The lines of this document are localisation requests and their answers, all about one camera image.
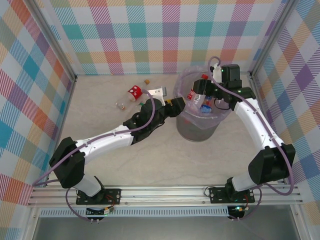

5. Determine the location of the black power connector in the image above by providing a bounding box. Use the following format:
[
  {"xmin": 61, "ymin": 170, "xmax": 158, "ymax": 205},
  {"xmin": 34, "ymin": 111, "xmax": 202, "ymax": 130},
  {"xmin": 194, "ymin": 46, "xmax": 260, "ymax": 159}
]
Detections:
[
  {"xmin": 227, "ymin": 204, "xmax": 250, "ymax": 222},
  {"xmin": 86, "ymin": 206, "xmax": 116, "ymax": 224}
]

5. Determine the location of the white slotted cable duct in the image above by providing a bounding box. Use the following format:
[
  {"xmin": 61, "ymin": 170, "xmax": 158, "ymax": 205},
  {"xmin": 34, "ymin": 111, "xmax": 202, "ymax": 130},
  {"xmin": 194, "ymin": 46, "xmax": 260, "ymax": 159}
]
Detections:
[{"xmin": 39, "ymin": 206, "xmax": 230, "ymax": 218}]

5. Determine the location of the grey plastic bin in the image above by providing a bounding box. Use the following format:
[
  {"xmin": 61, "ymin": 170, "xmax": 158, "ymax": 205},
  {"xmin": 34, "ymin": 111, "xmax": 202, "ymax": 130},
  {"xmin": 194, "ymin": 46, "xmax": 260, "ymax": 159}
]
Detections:
[{"xmin": 176, "ymin": 112, "xmax": 218, "ymax": 143}]

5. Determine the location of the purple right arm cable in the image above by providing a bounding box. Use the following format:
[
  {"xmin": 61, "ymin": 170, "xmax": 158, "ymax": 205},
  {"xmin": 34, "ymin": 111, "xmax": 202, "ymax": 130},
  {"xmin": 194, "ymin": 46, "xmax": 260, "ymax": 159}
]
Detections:
[{"xmin": 208, "ymin": 56, "xmax": 297, "ymax": 222}]

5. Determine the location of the blue cap blue label bottle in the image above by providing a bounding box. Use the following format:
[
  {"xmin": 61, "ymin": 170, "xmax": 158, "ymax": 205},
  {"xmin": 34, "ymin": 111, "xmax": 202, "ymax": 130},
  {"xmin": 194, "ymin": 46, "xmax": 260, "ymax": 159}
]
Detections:
[{"xmin": 199, "ymin": 96, "xmax": 215, "ymax": 115}]

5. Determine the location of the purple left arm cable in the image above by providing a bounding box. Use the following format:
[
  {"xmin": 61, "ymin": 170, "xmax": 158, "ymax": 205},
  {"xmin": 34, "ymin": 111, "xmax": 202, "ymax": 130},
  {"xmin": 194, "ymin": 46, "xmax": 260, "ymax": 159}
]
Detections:
[{"xmin": 31, "ymin": 89, "xmax": 156, "ymax": 223}]

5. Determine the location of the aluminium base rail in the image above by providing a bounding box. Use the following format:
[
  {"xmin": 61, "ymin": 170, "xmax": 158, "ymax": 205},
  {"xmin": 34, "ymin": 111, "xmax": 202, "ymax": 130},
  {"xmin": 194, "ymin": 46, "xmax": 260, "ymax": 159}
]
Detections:
[{"xmin": 26, "ymin": 184, "xmax": 305, "ymax": 208}]

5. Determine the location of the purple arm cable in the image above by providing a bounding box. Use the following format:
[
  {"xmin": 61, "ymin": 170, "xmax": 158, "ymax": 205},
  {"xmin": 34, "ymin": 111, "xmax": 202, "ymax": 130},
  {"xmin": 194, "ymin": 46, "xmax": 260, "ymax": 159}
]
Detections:
[
  {"xmin": 31, "ymin": 89, "xmax": 156, "ymax": 223},
  {"xmin": 208, "ymin": 56, "xmax": 297, "ymax": 222}
]

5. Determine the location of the grey trash bin with bag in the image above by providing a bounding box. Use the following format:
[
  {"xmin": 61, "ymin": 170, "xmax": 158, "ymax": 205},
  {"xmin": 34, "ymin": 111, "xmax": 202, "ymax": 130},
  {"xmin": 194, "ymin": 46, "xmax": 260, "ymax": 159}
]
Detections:
[{"xmin": 173, "ymin": 66, "xmax": 232, "ymax": 131}]

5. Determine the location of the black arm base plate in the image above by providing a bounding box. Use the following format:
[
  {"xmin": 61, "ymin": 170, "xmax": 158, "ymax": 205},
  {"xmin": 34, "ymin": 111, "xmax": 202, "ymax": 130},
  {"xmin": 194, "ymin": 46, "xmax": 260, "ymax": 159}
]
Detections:
[
  {"xmin": 75, "ymin": 187, "xmax": 122, "ymax": 206},
  {"xmin": 208, "ymin": 187, "xmax": 256, "ymax": 204}
]

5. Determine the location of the red polka dot label bottle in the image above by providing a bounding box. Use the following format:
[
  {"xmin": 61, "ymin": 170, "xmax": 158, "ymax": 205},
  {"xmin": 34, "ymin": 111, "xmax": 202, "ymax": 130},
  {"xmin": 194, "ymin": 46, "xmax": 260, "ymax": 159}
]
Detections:
[{"xmin": 115, "ymin": 79, "xmax": 150, "ymax": 110}]

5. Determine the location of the aluminium frame post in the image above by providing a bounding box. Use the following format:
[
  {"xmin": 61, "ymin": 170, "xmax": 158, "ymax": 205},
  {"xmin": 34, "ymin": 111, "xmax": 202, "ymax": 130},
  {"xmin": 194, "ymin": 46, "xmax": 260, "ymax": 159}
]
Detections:
[
  {"xmin": 248, "ymin": 0, "xmax": 301, "ymax": 81},
  {"xmin": 23, "ymin": 0, "xmax": 78, "ymax": 85}
]

